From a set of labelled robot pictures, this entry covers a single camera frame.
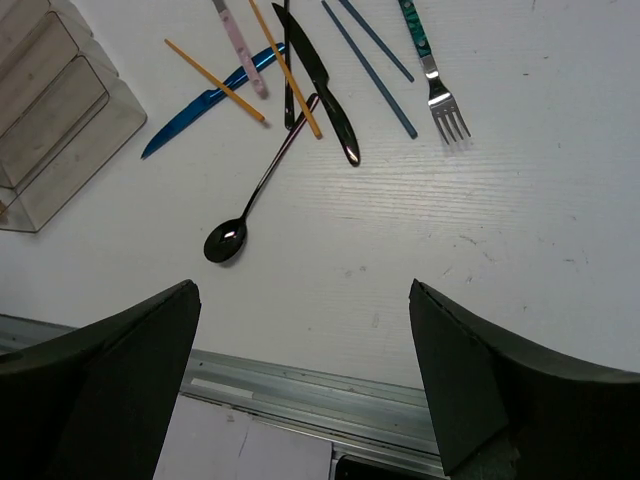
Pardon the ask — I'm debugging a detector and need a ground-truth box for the blue chopstick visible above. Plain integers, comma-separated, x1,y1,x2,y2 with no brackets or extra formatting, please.
340,0,415,83
321,1,418,140

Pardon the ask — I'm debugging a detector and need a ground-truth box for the pink handled fork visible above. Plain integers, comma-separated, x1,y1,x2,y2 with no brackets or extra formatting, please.
212,0,268,99

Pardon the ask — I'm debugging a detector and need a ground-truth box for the blue metallic knife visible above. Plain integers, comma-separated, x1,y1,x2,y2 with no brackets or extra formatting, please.
140,47,276,160

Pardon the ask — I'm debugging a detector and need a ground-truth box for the black knife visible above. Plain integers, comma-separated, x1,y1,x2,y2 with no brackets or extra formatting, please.
272,3,361,167

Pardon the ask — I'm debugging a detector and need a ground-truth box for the black round spoon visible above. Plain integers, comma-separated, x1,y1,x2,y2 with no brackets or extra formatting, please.
203,114,307,264

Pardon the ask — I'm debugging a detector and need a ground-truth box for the green handled silver fork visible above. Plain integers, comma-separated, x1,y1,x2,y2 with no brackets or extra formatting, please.
398,0,471,145

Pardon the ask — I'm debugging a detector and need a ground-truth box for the black long spoon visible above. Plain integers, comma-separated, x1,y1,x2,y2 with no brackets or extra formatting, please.
283,0,296,132

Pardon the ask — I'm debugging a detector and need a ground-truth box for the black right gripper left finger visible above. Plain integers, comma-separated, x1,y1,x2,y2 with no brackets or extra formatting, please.
1,280,201,479

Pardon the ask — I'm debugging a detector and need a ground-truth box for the clear plastic compartment organizer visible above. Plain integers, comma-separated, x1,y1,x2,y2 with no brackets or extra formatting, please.
1,1,147,233

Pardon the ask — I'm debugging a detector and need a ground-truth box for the yellow chopstick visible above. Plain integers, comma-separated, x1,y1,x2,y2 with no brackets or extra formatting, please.
164,38,267,124
249,0,323,140

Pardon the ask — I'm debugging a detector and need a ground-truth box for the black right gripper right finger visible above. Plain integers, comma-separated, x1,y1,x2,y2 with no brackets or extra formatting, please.
409,281,639,479

